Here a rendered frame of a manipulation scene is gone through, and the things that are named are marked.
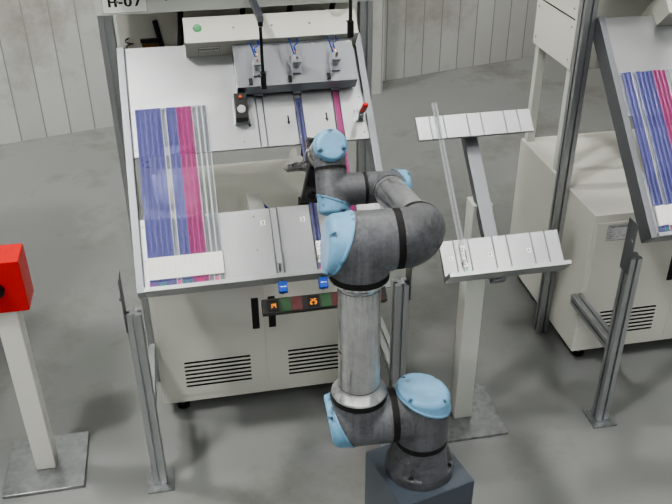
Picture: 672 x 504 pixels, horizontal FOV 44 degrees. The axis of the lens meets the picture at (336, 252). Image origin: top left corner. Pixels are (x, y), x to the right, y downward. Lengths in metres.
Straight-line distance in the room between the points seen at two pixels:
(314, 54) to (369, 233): 1.00
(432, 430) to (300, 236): 0.74
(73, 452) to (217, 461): 0.46
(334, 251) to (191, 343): 1.28
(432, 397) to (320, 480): 0.96
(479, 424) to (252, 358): 0.78
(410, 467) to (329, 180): 0.66
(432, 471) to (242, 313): 1.03
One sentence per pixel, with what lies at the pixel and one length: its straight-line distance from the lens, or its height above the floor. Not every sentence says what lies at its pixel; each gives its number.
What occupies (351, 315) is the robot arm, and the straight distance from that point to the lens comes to 1.58.
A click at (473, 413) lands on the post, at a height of 0.01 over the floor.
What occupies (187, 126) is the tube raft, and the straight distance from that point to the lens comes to 2.34.
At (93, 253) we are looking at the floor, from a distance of 3.86.
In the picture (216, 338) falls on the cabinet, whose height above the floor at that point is 0.31.
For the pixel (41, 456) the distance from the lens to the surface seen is 2.77.
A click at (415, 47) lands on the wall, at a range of 5.79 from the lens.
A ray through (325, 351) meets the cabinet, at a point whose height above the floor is 0.20.
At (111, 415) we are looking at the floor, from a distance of 2.95.
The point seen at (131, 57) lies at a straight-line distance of 2.45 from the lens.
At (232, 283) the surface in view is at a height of 0.72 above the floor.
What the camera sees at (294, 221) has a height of 0.82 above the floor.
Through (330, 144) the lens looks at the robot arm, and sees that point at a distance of 1.87.
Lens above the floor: 1.92
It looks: 31 degrees down
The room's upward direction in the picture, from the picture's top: straight up
